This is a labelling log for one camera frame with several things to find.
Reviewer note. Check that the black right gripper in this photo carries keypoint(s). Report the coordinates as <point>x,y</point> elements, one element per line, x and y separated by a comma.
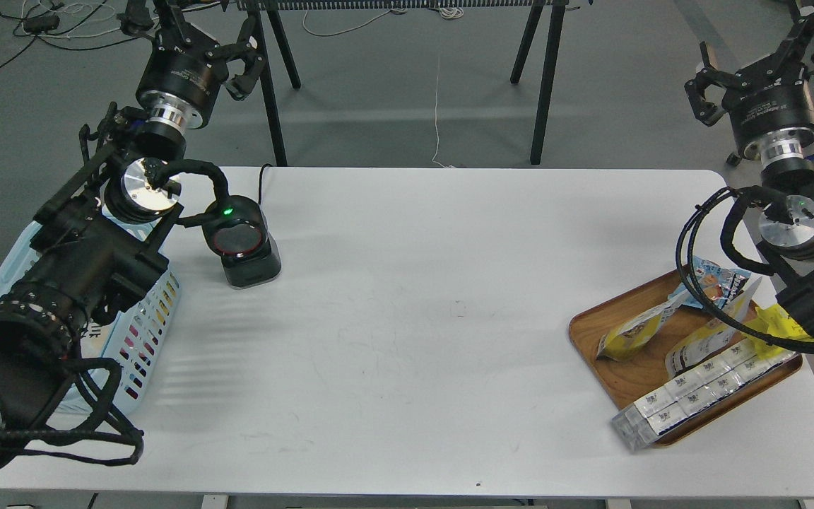
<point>774,113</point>

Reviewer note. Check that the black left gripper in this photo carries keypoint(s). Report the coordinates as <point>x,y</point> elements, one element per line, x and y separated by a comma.
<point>174,74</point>

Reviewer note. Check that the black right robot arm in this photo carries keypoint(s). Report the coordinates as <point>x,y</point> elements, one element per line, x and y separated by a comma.
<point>770,228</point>

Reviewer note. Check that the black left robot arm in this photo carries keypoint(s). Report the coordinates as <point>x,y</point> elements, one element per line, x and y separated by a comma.
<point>101,234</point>

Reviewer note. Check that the blue snack bag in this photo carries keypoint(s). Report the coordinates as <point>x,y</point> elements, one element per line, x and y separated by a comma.
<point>719,284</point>

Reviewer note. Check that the yellow snack bag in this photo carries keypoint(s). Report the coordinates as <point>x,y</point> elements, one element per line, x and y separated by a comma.
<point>775,321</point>

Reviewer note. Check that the light blue plastic basket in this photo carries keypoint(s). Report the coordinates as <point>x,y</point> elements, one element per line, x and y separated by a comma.
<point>140,333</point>

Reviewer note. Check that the red white snack bag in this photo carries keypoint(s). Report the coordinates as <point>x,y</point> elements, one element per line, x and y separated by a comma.
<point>97,341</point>

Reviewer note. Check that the black power adapter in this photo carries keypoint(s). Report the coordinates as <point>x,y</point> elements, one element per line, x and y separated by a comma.
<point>41,24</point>

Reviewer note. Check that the black barcode scanner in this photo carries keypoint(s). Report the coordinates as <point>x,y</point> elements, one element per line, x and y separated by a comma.
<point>239,235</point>

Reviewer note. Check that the wooden tray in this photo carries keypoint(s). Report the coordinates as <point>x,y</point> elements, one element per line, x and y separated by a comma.
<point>626,381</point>

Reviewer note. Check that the silver white box pack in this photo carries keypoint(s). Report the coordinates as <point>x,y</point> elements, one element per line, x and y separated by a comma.
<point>691,399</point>

